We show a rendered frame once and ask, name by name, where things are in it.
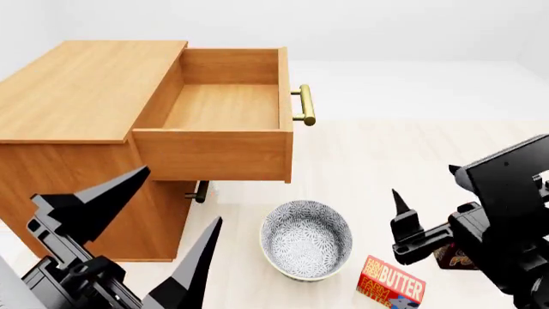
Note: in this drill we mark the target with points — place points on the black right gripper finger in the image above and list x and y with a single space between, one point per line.
406 225
463 180

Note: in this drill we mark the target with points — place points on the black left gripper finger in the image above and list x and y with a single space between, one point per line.
188 277
100 206

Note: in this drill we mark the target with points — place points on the red butter box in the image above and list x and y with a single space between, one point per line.
396 280

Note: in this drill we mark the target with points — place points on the wooden cabinet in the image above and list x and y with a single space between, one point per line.
64 96

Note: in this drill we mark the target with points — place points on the wooden drawer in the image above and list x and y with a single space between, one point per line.
223 154

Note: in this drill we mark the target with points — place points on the dark brown food box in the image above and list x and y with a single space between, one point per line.
450 260

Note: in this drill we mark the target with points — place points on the grey patterned ceramic bowl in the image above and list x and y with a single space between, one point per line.
302 244

